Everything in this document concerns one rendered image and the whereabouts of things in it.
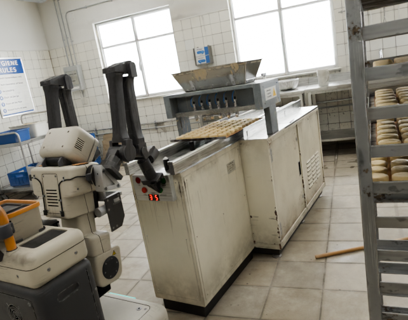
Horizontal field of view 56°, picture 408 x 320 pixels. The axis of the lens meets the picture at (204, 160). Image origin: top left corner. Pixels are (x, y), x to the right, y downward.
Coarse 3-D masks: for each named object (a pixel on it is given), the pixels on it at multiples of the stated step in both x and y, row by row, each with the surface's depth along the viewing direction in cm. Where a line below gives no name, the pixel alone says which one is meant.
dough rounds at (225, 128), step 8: (232, 120) 278; (240, 120) 274; (248, 120) 265; (256, 120) 267; (200, 128) 265; (208, 128) 259; (216, 128) 254; (224, 128) 246; (232, 128) 241; (240, 128) 244; (184, 136) 246; (192, 136) 243; (200, 136) 234; (208, 136) 236; (216, 136) 229; (224, 136) 225
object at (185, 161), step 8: (288, 104) 334; (232, 136) 238; (240, 136) 248; (208, 144) 214; (216, 144) 220; (224, 144) 229; (192, 152) 199; (200, 152) 205; (208, 152) 212; (176, 160) 188; (184, 160) 192; (192, 160) 198; (200, 160) 205; (176, 168) 185; (184, 168) 191
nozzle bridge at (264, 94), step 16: (272, 80) 244; (176, 96) 257; (192, 96) 261; (208, 96) 255; (224, 96) 249; (240, 96) 243; (256, 96) 229; (272, 96) 243; (176, 112) 268; (192, 112) 259; (208, 112) 253; (272, 112) 242; (272, 128) 241
